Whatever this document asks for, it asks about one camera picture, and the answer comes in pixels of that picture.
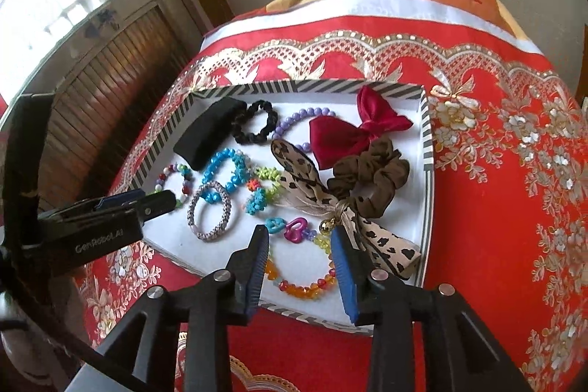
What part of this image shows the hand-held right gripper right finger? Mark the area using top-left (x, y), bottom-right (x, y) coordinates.
top-left (331, 227), bottom-right (534, 392)

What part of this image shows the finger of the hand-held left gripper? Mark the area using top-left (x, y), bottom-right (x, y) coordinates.
top-left (135, 190), bottom-right (178, 220)
top-left (39, 189), bottom-right (144, 222)

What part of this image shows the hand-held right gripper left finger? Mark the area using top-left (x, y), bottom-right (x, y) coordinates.
top-left (94, 224), bottom-right (271, 392)

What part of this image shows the striped-edge white tray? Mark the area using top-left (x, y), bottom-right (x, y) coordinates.
top-left (135, 80), bottom-right (436, 337)

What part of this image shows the multicolour bead bracelet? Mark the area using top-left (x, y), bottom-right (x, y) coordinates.
top-left (157, 162), bottom-right (194, 209)

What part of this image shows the orange crystal bead bracelet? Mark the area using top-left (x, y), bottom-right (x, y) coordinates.
top-left (263, 252), bottom-right (337, 299)

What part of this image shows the heart charm bracelet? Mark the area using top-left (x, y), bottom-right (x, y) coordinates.
top-left (266, 216), bottom-right (332, 257)

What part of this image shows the black scrunchie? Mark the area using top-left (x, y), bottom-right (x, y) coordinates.
top-left (231, 99), bottom-right (279, 145)

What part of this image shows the black rectangular hair clip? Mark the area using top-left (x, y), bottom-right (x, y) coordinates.
top-left (173, 97), bottom-right (246, 171)

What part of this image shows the leopard print ribbon bow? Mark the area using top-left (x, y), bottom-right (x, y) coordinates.
top-left (270, 139), bottom-right (422, 280)

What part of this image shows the brown wooden shutter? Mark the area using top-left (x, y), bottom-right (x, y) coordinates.
top-left (37, 4), bottom-right (198, 209)

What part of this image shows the brown scrunchie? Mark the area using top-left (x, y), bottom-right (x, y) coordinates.
top-left (327, 138), bottom-right (410, 219)

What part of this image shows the red velvet bow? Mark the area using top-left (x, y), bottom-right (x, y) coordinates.
top-left (309, 86), bottom-right (414, 170)

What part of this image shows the grey braided hair tie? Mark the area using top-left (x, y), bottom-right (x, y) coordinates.
top-left (188, 183), bottom-right (232, 242)

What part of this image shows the turquoise bead bracelet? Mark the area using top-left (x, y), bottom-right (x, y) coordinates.
top-left (202, 148), bottom-right (251, 204)

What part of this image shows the green orange knotted bracelet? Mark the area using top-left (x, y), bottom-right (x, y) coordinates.
top-left (245, 166), bottom-right (282, 216)

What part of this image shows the black cable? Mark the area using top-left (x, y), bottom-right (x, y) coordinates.
top-left (0, 249), bottom-right (148, 392)

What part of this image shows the purple bead bracelet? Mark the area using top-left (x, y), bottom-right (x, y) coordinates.
top-left (274, 107), bottom-right (338, 154)

